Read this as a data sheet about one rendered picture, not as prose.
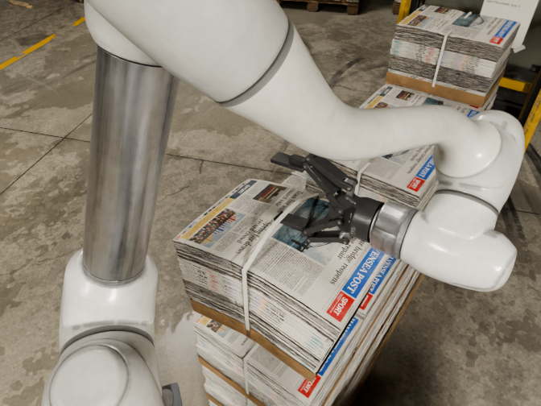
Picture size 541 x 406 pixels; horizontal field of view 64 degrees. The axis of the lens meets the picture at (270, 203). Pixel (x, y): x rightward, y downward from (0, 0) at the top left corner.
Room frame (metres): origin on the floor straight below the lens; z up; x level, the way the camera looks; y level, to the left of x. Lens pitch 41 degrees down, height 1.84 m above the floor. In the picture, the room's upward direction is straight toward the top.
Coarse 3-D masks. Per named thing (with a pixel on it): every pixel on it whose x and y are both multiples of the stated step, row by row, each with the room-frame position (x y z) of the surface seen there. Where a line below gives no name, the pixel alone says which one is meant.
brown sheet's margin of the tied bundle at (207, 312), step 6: (192, 300) 0.62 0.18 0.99; (192, 306) 0.62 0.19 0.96; (198, 306) 0.61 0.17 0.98; (204, 306) 0.60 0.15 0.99; (198, 312) 0.61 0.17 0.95; (204, 312) 0.60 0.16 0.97; (210, 312) 0.59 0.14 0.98; (216, 312) 0.58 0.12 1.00; (210, 318) 0.59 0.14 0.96; (216, 318) 0.58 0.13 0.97; (222, 318) 0.57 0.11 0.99; (228, 318) 0.56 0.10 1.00; (222, 324) 0.57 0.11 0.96; (228, 324) 0.56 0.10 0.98; (234, 324) 0.55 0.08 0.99; (240, 330) 0.54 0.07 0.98
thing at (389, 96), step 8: (384, 88) 1.55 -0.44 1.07; (392, 88) 1.55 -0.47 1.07; (376, 96) 1.49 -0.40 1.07; (384, 96) 1.49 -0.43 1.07; (392, 96) 1.49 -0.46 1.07; (400, 96) 1.49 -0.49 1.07; (408, 96) 1.49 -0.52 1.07; (416, 96) 1.49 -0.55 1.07; (424, 96) 1.49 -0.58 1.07; (368, 104) 1.42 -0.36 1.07; (376, 104) 1.42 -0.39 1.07; (384, 104) 1.43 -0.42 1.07; (392, 104) 1.43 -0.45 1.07; (400, 104) 1.43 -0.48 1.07; (408, 104) 1.43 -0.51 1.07; (416, 104) 1.43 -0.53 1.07; (424, 104) 1.43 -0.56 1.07; (432, 104) 1.43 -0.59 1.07; (440, 104) 1.43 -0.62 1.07; (448, 104) 1.43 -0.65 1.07; (456, 104) 1.43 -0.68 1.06; (464, 112) 1.37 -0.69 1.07; (472, 112) 1.37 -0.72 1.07
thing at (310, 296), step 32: (288, 256) 0.58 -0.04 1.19; (320, 256) 0.58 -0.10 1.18; (352, 256) 0.59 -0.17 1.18; (384, 256) 0.60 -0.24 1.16; (288, 288) 0.50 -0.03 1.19; (320, 288) 0.50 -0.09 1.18; (352, 288) 0.51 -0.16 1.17; (288, 320) 0.48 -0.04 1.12; (320, 320) 0.45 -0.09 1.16; (288, 352) 0.47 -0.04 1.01; (320, 352) 0.43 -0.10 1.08
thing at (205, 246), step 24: (240, 192) 0.81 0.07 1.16; (264, 192) 0.80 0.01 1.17; (288, 192) 0.79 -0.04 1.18; (216, 216) 0.71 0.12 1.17; (240, 216) 0.71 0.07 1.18; (264, 216) 0.70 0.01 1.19; (192, 240) 0.63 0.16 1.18; (216, 240) 0.63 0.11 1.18; (240, 240) 0.62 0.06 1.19; (192, 264) 0.62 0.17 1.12; (216, 264) 0.58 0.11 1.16; (192, 288) 0.62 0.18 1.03; (216, 288) 0.58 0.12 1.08
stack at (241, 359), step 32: (384, 288) 0.83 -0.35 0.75; (352, 320) 0.67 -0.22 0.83; (384, 320) 0.93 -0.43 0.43; (224, 352) 0.60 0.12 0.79; (256, 352) 0.58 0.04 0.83; (352, 352) 0.66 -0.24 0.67; (224, 384) 0.61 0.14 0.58; (256, 384) 0.54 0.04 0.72; (288, 384) 0.49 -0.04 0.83; (320, 384) 0.49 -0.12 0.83; (352, 384) 0.76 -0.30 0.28
